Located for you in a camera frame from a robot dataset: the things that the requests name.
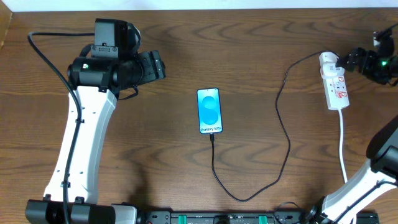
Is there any white power strip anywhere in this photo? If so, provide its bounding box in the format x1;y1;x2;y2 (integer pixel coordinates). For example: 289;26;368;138
323;75;349;111

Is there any blue Galaxy smartphone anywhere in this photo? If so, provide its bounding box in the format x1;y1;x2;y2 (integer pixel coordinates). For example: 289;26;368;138
197;88;223;134

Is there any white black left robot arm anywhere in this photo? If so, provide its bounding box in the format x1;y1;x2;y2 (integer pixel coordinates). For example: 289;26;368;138
25;18;165;223

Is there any black USB charging cable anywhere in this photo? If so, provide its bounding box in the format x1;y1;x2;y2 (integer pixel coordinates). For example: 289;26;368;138
209;49;341;203

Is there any brown cardboard left panel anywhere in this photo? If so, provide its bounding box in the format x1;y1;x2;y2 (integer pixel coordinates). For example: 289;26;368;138
0;1;13;49

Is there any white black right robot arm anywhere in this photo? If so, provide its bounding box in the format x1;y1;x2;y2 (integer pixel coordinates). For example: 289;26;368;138
301;51;397;223

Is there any white USB wall charger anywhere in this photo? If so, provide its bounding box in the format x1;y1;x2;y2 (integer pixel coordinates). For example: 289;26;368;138
319;52;345;80

